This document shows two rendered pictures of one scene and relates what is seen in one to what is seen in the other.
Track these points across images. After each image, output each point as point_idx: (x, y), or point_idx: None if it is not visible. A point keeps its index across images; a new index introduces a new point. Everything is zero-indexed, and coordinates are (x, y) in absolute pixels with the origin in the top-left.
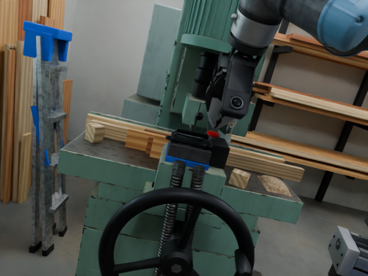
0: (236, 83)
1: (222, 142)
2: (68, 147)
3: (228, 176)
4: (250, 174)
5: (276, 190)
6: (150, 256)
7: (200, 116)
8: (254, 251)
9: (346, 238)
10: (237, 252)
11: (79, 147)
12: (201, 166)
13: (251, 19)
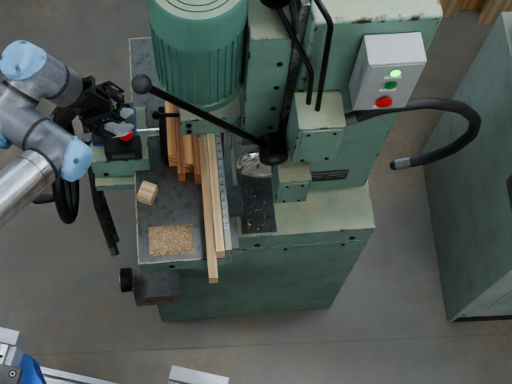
0: (59, 108)
1: (120, 146)
2: (137, 41)
3: (164, 187)
4: (188, 215)
5: (151, 235)
6: None
7: (152, 115)
8: (59, 208)
9: (195, 374)
10: (52, 194)
11: (145, 47)
12: (85, 138)
13: (78, 79)
